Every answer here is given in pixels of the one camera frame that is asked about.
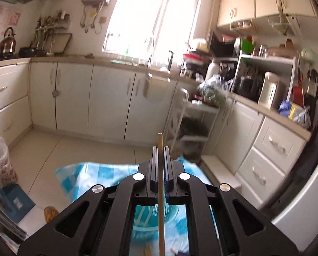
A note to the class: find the dark cutting board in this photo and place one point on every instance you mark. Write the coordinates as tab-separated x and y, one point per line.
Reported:
61	44

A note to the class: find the white drawer cabinet by stove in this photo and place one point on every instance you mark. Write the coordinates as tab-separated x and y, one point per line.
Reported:
7	101

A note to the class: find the teal plastic basket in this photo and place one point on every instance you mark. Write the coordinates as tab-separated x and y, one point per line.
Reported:
173	213

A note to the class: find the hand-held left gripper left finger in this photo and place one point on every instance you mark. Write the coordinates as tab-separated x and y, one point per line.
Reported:
121	218

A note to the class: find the white thermos bottle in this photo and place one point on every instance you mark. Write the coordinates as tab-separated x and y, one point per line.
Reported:
212	70

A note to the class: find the black cooking pot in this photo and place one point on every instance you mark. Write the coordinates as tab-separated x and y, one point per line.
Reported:
29	52

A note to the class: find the wall utensil rack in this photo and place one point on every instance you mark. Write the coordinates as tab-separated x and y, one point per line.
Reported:
48	26

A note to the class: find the blue checked plastic tablecloth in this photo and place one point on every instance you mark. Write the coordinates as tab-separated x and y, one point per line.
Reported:
95	176

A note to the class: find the white panelled drawer cabinet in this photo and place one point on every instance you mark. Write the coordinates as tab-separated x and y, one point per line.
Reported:
265	149

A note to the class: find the long bamboo chopstick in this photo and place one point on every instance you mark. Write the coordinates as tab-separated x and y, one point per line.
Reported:
161	218

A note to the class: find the white step stool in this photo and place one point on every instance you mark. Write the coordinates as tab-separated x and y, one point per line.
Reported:
223	173

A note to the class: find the row of wooden chopsticks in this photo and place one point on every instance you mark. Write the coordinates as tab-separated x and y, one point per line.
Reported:
144	217

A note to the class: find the red pot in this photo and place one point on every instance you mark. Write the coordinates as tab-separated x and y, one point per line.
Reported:
298	96

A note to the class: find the pink wall stickers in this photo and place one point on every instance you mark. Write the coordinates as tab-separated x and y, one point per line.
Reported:
4	21

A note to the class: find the white electric water boiler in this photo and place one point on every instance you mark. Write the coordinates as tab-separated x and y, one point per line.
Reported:
271	90

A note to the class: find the blue snack bag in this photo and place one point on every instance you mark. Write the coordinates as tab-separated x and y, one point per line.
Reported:
292	112

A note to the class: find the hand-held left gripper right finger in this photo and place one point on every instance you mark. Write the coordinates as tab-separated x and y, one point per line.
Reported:
201	218

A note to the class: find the black countertop oven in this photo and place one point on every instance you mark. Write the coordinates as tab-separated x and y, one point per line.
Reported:
223	46

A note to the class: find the yellow floral slipper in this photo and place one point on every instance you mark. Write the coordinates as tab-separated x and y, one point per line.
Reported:
51	213

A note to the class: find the black electric kettle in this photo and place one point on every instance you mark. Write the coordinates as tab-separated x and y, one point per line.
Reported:
314	82

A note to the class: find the bag of green vegetables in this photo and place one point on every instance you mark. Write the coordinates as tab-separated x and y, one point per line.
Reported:
212	92

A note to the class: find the metal stovetop kettle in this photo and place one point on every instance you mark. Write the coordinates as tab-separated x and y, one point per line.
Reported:
7	44

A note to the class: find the sink faucet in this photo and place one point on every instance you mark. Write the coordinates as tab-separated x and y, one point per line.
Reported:
151	48

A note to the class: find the white shelf cart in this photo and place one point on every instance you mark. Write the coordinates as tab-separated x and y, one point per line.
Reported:
193	128

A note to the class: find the metal counter shelf rack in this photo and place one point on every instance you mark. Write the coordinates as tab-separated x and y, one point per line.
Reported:
271	61

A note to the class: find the clear bag on floor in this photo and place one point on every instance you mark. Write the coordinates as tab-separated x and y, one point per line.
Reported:
1	165

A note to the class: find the grey sliding door frame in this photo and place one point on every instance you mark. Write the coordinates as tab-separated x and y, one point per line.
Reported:
4	224

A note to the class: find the white sink base cabinet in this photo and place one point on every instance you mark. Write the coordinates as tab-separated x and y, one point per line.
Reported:
103	101

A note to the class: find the stack of food containers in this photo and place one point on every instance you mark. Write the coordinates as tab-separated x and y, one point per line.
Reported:
195	58

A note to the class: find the white wall cabinets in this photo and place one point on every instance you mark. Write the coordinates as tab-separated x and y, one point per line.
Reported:
255	0

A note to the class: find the kitchen window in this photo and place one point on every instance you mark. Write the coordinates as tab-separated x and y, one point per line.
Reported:
153	16

